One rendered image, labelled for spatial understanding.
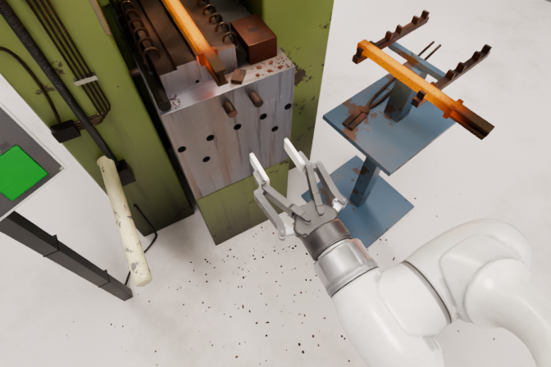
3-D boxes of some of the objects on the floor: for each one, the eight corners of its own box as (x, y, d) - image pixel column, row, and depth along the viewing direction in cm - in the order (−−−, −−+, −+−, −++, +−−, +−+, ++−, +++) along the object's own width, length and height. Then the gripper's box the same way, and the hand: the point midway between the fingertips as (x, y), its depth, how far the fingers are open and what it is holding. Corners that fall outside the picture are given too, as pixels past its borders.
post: (133, 296, 145) (-97, 152, 55) (124, 301, 144) (-126, 162, 54) (130, 288, 147) (-95, 135, 57) (121, 292, 146) (-123, 144, 56)
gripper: (280, 286, 55) (225, 179, 67) (376, 233, 61) (309, 142, 72) (281, 273, 49) (219, 158, 61) (389, 215, 55) (312, 119, 66)
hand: (275, 160), depth 65 cm, fingers open, 7 cm apart
